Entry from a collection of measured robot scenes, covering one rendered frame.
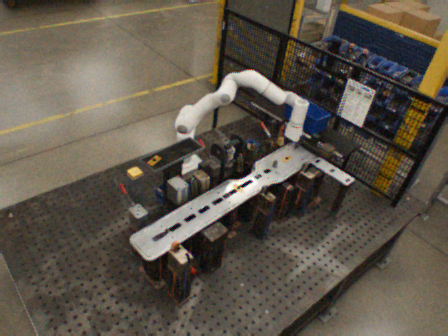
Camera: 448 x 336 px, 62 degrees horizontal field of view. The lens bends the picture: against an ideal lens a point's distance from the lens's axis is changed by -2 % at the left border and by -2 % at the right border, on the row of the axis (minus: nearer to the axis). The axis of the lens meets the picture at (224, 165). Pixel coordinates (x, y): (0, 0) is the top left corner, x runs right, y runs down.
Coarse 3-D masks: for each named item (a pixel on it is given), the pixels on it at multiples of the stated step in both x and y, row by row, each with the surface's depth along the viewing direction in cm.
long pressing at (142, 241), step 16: (288, 144) 263; (272, 160) 247; (304, 160) 251; (272, 176) 235; (288, 176) 237; (208, 192) 217; (224, 192) 219; (256, 192) 223; (192, 208) 207; (224, 208) 209; (160, 224) 196; (192, 224) 198; (208, 224) 200; (144, 240) 187; (160, 240) 188; (144, 256) 180
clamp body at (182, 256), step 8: (168, 256) 178; (176, 256) 174; (184, 256) 175; (192, 256) 176; (168, 264) 182; (176, 264) 175; (184, 264) 172; (176, 272) 179; (184, 272) 177; (168, 280) 191; (176, 280) 185; (184, 280) 184; (168, 288) 196; (176, 288) 189; (184, 288) 185; (176, 296) 192; (184, 296) 190; (184, 304) 193
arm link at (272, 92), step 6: (270, 84) 217; (270, 90) 217; (276, 90) 218; (264, 96) 221; (270, 96) 219; (276, 96) 218; (282, 96) 219; (288, 96) 226; (294, 96) 229; (276, 102) 221; (282, 102) 220; (288, 102) 232; (294, 102) 231
